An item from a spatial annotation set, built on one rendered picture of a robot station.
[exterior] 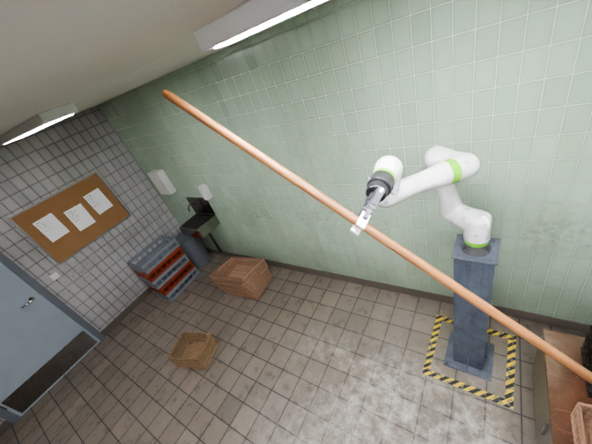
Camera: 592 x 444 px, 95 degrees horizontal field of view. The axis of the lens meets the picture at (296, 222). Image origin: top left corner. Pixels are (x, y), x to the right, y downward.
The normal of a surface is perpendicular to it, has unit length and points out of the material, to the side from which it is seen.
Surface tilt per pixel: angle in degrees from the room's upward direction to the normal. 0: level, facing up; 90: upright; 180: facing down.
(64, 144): 90
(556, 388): 0
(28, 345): 90
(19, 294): 90
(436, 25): 90
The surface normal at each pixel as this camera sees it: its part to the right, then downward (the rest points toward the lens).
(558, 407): -0.31, -0.79
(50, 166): 0.81, 0.07
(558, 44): -0.49, 0.62
